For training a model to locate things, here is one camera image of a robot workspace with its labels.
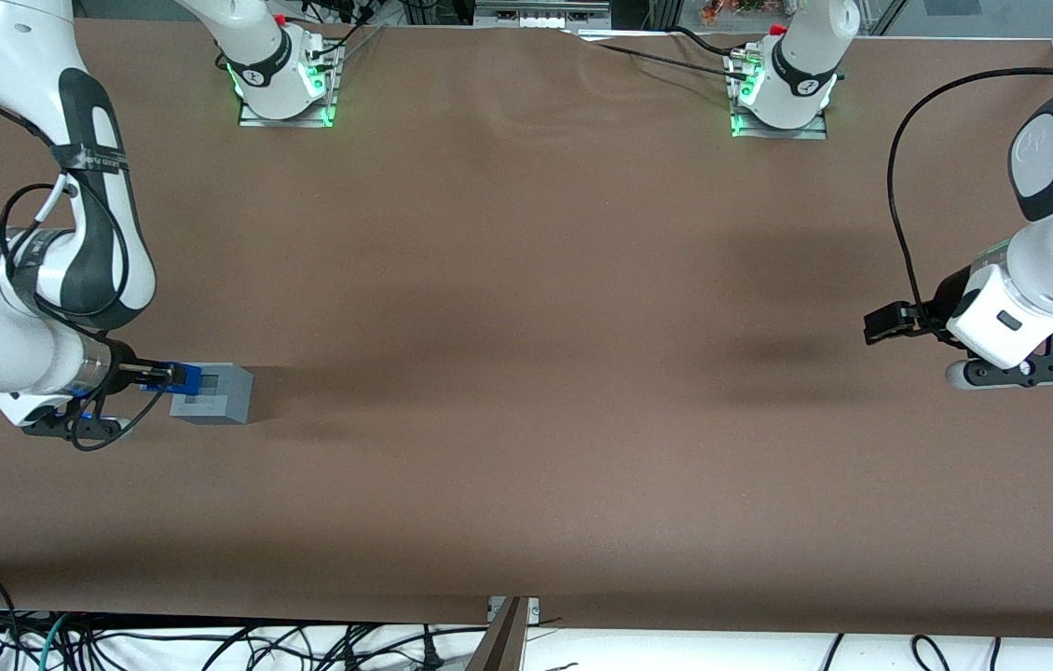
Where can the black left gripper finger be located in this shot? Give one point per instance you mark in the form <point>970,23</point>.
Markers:
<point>923,315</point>
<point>884,324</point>

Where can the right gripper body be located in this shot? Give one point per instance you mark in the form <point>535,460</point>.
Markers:
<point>121,362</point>

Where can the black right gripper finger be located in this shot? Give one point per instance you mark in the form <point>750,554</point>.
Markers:
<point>149,368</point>
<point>163,383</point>

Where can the blue plastic part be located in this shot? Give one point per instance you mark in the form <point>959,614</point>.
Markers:
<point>192,377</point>

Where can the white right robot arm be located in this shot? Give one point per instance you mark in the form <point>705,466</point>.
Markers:
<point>23,56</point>

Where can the gray cube base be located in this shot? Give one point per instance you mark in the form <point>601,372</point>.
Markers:
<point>233,396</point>

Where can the brown table cover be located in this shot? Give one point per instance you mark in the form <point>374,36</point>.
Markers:
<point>526,280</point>

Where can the dark angled beam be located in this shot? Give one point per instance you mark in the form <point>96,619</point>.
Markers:
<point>499,648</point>

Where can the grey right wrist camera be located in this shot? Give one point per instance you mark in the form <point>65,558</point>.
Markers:
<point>56,427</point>

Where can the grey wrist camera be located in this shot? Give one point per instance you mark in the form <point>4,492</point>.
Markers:
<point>56,427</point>
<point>1016,371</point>

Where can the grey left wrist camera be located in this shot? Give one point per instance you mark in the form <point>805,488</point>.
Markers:
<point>1016,371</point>

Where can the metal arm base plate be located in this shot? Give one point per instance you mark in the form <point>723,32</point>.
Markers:
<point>778,133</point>
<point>289,119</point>

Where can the metal table edge bracket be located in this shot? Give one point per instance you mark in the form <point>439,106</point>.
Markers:
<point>534,608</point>

